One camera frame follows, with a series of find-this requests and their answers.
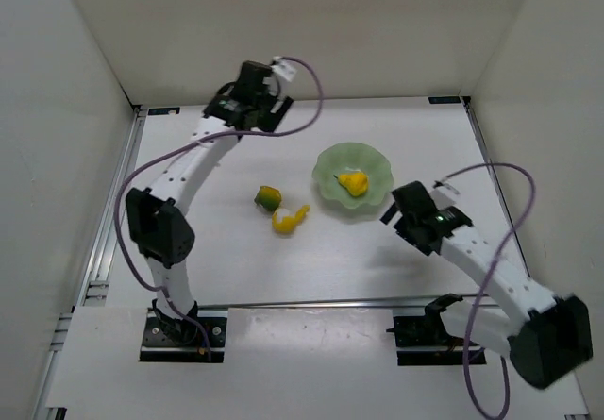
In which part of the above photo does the left aluminium rail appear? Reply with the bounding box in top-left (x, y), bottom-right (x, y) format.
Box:
top-left (71, 106), bottom-right (146, 312)

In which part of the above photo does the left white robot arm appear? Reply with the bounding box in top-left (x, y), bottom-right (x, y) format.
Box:
top-left (126, 58), bottom-right (295, 345)

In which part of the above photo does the right blue corner label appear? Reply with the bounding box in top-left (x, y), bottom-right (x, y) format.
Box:
top-left (428, 96), bottom-right (461, 105)

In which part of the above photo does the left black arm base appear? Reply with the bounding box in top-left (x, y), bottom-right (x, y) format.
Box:
top-left (139, 311), bottom-right (227, 364)

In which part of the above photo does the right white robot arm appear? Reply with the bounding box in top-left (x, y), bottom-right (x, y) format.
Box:
top-left (380, 181), bottom-right (593, 389)

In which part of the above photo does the peeled yellow fake lemon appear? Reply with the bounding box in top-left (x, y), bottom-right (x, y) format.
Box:
top-left (272, 205), bottom-right (310, 235)

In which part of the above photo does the left blue corner label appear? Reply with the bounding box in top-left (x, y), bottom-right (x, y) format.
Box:
top-left (147, 107), bottom-right (180, 116)

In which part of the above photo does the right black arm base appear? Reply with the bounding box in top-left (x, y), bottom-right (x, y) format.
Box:
top-left (386, 316), bottom-right (463, 367)

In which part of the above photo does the green yellow fake mango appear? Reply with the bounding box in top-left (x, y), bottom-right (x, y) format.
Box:
top-left (254, 186), bottom-right (282, 212)

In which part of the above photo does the front aluminium rail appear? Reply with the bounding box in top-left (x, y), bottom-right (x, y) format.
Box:
top-left (198, 296), bottom-right (437, 311)

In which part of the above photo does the yellow fake pear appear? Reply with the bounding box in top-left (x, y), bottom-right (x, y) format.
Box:
top-left (333, 171), bottom-right (370, 197)

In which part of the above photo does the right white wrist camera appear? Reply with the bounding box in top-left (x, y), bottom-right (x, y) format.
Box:
top-left (433, 179), bottom-right (460, 196)

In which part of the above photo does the blue corner label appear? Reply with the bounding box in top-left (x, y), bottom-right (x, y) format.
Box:
top-left (147, 107), bottom-right (180, 116)
top-left (428, 96), bottom-right (461, 105)

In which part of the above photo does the right aluminium rail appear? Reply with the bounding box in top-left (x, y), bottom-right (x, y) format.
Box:
top-left (461, 95), bottom-right (536, 276)

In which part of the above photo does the green wavy fruit bowl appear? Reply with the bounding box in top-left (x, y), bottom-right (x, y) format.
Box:
top-left (311, 143), bottom-right (394, 210)

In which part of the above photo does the aluminium rail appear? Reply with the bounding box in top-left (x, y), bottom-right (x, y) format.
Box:
top-left (198, 296), bottom-right (437, 311)
top-left (461, 95), bottom-right (536, 276)
top-left (71, 106), bottom-right (146, 312)

